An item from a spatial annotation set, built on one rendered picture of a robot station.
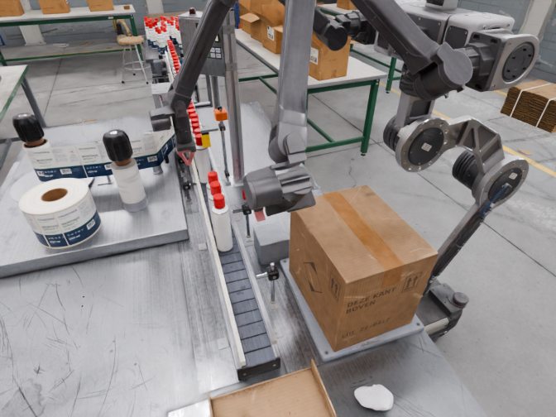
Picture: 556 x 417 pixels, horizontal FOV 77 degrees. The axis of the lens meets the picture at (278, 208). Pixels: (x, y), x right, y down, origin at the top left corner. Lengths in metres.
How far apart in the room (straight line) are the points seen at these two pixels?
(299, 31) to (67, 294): 0.98
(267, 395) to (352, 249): 0.40
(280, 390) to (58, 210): 0.83
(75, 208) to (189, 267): 0.40
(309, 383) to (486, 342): 1.45
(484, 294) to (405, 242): 1.63
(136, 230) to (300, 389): 0.75
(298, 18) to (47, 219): 0.93
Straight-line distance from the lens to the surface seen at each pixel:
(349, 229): 0.88
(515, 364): 2.25
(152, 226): 1.31
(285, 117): 0.67
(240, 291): 1.04
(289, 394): 0.93
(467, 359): 2.15
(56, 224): 1.29
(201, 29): 1.14
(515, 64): 1.06
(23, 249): 1.42
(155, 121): 1.25
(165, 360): 1.02
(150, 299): 1.14
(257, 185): 0.63
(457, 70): 0.89
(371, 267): 0.79
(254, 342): 0.94
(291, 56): 0.73
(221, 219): 1.06
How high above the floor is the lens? 1.69
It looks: 38 degrees down
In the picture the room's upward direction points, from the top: straight up
